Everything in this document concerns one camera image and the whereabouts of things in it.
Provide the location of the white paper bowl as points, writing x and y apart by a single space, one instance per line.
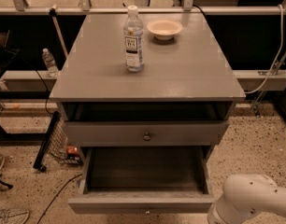
164 29

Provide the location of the grey upper drawer with knob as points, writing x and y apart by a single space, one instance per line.
145 133

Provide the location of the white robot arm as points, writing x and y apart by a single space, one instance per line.
245 197

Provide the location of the black wire mesh basket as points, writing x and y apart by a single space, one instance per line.
55 143

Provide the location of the grey wooden drawer cabinet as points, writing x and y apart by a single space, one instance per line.
176 92

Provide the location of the black stand left edge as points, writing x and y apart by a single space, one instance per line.
6 57

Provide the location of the clear tea bottle white cap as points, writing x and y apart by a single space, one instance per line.
133 37

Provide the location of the wooden stick black tip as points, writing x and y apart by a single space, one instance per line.
53 14

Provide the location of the metal guard rail frame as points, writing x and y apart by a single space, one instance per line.
272 79

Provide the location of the orange can in basket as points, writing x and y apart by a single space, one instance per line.
72 153

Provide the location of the white sneaker bottom left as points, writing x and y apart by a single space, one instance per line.
14 216

